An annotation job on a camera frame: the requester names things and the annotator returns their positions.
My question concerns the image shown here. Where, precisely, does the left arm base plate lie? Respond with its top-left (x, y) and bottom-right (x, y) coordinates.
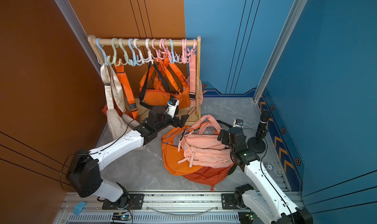
top-left (102, 194), bottom-right (144, 210)

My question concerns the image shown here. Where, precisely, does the blue foam block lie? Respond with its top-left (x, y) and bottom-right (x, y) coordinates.
top-left (73, 201), bottom-right (86, 216)

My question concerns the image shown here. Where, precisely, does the light pink strap bag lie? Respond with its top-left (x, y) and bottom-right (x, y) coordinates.
top-left (187, 53), bottom-right (203, 115)

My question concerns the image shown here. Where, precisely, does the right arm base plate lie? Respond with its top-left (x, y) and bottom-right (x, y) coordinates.
top-left (221, 193), bottom-right (248, 210)

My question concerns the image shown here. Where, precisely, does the beige sling bag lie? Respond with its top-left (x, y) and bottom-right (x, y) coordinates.
top-left (100, 64), bottom-right (140, 142)

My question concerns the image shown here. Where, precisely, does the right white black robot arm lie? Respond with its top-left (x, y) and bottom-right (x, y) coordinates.
top-left (218, 127), bottom-right (314, 224)

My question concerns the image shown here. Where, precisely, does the black microphone stand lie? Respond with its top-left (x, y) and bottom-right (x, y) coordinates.
top-left (247, 110), bottom-right (270, 153)

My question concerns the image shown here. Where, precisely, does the orange bag with black strap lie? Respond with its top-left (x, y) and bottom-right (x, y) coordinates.
top-left (139, 57), bottom-right (191, 109)

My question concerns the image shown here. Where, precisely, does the dark orange sling bag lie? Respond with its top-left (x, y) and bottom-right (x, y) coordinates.
top-left (183, 164), bottom-right (233, 192)

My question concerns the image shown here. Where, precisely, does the orange strap bag far left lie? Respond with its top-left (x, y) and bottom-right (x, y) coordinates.
top-left (100, 64), bottom-right (138, 120)

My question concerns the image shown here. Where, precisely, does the green circuit board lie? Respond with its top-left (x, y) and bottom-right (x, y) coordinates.
top-left (112, 212), bottom-right (133, 223)

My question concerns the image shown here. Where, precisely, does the aluminium rail frame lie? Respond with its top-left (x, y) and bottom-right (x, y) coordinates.
top-left (54, 191), bottom-right (261, 224)

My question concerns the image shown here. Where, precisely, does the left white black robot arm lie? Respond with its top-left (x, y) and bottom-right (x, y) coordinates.
top-left (66, 104), bottom-right (189, 208)

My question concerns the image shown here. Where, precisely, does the small round clear cap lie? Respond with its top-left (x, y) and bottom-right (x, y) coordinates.
top-left (265, 164), bottom-right (274, 171)

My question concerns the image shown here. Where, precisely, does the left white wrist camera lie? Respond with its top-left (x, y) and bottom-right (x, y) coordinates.
top-left (167, 96), bottom-right (179, 118)

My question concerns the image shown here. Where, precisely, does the wooden hanging rack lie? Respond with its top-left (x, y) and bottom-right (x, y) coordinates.
top-left (87, 35), bottom-right (201, 125)

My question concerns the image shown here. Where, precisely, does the bright orange sling bag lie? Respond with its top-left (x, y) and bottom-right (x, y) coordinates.
top-left (161, 126), bottom-right (203, 176)

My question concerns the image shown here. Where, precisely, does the green plastic hook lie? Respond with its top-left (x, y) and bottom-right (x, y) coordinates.
top-left (107, 38), bottom-right (120, 66)

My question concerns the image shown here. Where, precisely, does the blue plastic hook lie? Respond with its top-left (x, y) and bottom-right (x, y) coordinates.
top-left (95, 38), bottom-right (109, 66)

